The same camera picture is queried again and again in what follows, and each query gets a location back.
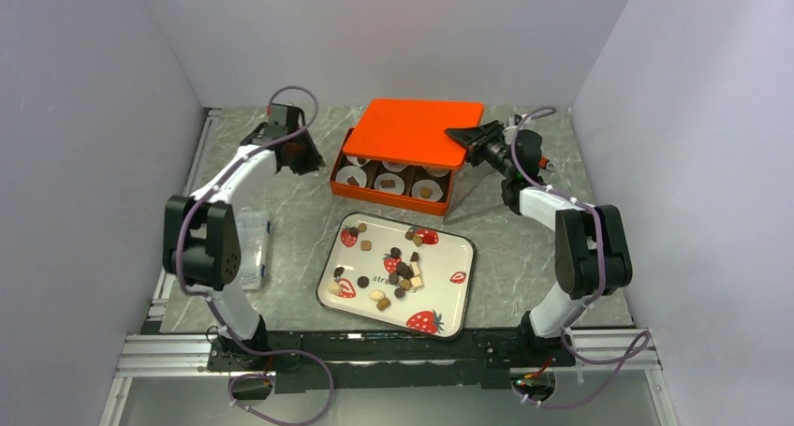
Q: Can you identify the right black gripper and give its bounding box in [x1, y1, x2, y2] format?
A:
[443, 120, 515, 180]

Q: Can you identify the orange box lid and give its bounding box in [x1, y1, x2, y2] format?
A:
[342, 98, 485, 169]

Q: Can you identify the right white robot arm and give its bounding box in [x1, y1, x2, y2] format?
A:
[445, 121, 633, 365]

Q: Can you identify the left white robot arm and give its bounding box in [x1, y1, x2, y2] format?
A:
[162, 103, 324, 370]

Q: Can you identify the orange chocolate box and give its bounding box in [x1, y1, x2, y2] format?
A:
[329, 140, 464, 216]

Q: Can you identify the white swirl chocolate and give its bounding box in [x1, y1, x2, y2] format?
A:
[369, 289, 386, 301]

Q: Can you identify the caramel chocolate piece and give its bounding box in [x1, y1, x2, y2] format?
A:
[376, 297, 391, 312]

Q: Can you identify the white paper cup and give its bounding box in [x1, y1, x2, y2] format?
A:
[410, 179, 444, 202]
[382, 161, 408, 173]
[373, 173, 405, 195]
[334, 166, 368, 187]
[424, 167, 450, 178]
[346, 156, 370, 168]

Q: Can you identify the clear plastic screw box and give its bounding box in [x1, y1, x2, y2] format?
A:
[236, 210, 272, 291]

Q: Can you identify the white strawberry tray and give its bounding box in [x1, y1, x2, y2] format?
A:
[316, 213, 477, 340]

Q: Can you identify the red handled wrench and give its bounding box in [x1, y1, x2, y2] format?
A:
[538, 156, 556, 171]

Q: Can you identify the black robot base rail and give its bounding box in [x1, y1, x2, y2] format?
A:
[207, 328, 574, 393]

